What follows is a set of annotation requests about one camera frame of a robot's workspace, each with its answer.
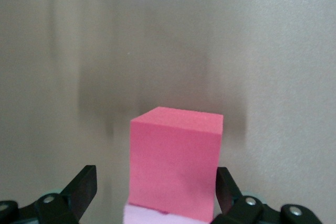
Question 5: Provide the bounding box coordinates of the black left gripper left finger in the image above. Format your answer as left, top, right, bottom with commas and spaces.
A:
0, 165, 98, 224

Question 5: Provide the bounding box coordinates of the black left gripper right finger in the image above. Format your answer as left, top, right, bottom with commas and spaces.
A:
211, 166, 323, 224

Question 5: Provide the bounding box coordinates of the red foam block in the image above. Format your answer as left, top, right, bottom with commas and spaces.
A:
129, 106, 225, 222

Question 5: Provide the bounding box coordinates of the pink foam block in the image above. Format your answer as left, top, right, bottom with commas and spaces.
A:
122, 202, 214, 224

